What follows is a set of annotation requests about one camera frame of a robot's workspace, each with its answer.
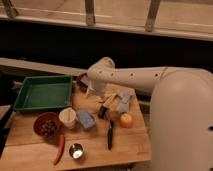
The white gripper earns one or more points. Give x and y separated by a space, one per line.
96 88

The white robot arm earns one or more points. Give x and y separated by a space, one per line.
181 111

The green plastic tray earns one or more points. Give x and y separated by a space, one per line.
44 93

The brown bowl with sponge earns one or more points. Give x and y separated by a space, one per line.
82 81

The blue sponge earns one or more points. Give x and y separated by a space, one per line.
86 120

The grey cloth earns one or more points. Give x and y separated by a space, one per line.
125 97

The white paper cup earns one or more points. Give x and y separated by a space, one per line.
68 117

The wooden cutting board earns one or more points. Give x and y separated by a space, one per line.
26 151

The orange apple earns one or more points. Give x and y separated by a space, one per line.
126 121

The red chili pepper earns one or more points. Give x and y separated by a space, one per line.
61 145

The red bowl with grapes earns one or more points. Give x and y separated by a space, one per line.
47 125

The small metal cup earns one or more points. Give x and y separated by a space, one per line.
76 151

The wooden handled brush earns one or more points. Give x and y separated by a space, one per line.
105 106

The black handled knife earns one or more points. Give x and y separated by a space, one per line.
110 135

